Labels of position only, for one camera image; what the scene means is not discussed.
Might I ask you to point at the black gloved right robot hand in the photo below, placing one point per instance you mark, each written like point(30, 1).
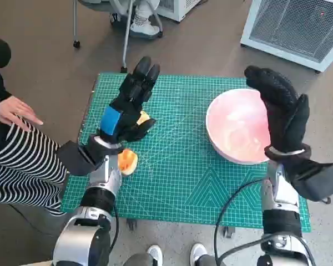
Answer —
point(283, 116)

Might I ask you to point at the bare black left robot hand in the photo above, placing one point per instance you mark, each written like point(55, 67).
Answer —
point(127, 122)

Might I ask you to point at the round toy bread bun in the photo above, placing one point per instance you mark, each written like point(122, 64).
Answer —
point(143, 117)

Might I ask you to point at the rectangular striped toy bread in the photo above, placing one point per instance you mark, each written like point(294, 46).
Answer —
point(129, 163)

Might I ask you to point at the pink bowl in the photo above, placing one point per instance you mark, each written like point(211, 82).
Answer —
point(233, 124)

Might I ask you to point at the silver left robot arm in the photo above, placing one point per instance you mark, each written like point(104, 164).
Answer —
point(105, 177)

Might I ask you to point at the green cutting mat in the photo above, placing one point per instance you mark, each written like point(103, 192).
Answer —
point(169, 166)

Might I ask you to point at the large white grille appliance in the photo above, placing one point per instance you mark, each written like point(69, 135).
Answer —
point(294, 27)

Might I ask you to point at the person's foot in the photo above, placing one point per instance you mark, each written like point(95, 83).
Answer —
point(143, 26)

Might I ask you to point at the black table caster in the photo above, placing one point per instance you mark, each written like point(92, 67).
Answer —
point(131, 224)
point(229, 232)

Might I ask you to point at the person's hand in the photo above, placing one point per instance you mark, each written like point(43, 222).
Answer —
point(11, 110)

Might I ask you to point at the person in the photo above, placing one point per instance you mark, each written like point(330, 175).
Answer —
point(16, 166)

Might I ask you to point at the small white appliance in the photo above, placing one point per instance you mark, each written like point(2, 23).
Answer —
point(174, 11)

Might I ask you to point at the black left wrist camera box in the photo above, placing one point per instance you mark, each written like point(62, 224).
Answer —
point(75, 158)

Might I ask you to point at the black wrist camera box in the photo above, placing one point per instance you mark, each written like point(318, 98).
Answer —
point(316, 180)
point(75, 158)

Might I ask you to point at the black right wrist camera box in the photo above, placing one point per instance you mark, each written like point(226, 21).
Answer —
point(316, 180)

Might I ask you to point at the metal frame chair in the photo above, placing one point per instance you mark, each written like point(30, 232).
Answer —
point(126, 41)

